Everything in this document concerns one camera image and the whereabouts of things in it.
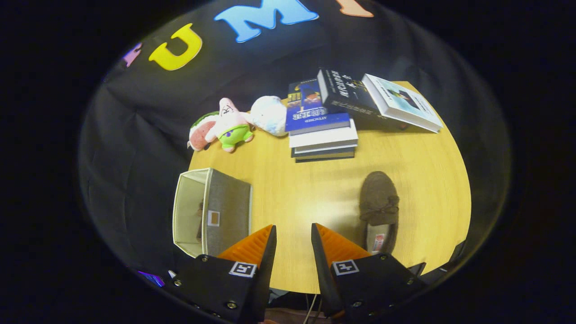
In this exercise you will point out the watermelon slice plush toy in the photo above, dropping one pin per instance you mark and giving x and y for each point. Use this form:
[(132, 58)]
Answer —
[(200, 132)]

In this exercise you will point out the small lit purple screen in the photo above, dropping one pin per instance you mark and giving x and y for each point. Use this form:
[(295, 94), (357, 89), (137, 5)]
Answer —
[(152, 278)]

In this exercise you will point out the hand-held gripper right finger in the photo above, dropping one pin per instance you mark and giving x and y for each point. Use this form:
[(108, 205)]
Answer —
[(321, 279)]

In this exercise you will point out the blue cover book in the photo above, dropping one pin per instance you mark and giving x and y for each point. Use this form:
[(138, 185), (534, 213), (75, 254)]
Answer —
[(310, 110)]

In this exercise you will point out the white cover book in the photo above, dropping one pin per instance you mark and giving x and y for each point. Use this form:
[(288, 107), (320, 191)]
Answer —
[(405, 103)]

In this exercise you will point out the grey fabric storage box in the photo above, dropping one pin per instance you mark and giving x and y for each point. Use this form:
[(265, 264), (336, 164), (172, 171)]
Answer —
[(227, 202)]

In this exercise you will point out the pink starfish plush toy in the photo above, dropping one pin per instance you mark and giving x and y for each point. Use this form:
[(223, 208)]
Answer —
[(231, 126)]

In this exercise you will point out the white fluffy plush toy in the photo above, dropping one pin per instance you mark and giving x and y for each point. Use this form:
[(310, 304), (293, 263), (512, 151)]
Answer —
[(270, 114)]

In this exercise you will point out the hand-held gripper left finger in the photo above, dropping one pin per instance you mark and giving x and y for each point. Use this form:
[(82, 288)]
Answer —
[(263, 279)]

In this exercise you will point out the black cover book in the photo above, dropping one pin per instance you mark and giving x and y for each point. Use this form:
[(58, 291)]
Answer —
[(346, 92)]

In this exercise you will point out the thick white-edged book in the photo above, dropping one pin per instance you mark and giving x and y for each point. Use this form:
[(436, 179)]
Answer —
[(324, 137)]

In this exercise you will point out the dark grey book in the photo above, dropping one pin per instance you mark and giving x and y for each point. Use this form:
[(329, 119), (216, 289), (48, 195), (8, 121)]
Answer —
[(324, 154)]

